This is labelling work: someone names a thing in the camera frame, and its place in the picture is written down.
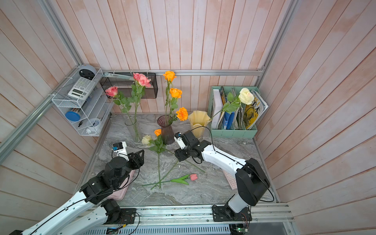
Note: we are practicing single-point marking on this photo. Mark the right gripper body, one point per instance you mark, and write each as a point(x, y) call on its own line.
point(184, 153)

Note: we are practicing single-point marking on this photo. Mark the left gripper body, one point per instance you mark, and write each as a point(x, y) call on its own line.
point(133, 164)

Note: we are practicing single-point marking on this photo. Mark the small orange rose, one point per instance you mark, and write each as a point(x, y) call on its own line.
point(157, 146)

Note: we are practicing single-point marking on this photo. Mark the large orange rose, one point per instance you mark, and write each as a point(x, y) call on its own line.
point(174, 95)

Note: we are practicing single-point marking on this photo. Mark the pink rose flower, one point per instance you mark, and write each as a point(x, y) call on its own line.
point(125, 103)

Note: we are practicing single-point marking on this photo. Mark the cream white rose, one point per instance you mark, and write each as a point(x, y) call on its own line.
point(234, 102)

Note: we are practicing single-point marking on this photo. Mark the pink rose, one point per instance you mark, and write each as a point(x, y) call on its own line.
point(138, 91)
point(140, 78)

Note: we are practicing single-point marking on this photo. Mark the orange marigold flower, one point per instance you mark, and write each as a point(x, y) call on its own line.
point(181, 114)

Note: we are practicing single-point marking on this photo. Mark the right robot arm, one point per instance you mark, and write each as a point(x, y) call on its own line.
point(252, 182)

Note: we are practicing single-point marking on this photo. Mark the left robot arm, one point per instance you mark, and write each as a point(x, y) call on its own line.
point(91, 205)

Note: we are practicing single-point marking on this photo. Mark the yellow glass vase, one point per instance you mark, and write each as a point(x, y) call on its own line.
point(198, 120)

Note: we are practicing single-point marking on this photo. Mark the pink tulip flower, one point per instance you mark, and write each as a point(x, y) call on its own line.
point(181, 180)

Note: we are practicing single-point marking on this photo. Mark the clear glass vase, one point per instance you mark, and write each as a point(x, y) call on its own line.
point(133, 128)

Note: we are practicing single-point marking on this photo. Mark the pink pencil case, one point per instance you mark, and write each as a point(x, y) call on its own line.
point(119, 195)

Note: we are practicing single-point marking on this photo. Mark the purple glass vase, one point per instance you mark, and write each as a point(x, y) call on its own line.
point(166, 129)

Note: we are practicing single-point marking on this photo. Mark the green file organizer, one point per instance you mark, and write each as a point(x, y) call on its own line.
point(232, 132)

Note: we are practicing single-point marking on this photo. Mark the pink calculator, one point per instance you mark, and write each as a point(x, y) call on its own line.
point(231, 180)

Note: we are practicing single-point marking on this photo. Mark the yellow magazine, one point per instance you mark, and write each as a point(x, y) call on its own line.
point(254, 111)

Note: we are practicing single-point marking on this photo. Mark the blue lid jar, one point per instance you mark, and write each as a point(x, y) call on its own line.
point(73, 114)

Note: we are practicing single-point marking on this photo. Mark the white calculator on shelf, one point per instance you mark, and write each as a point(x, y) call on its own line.
point(82, 88)

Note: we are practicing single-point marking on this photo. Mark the round black white device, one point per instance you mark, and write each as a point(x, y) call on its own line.
point(87, 71)

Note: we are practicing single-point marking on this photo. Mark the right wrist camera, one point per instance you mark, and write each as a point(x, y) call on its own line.
point(186, 139)

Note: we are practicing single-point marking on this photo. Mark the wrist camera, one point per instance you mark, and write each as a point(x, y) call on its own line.
point(120, 150)
point(186, 139)

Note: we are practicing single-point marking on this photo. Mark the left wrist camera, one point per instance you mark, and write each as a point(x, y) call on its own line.
point(120, 150)

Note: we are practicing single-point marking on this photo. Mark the black wire basket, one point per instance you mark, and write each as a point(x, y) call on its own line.
point(124, 80)

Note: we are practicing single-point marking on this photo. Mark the white wire shelf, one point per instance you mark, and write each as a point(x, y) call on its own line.
point(97, 105)

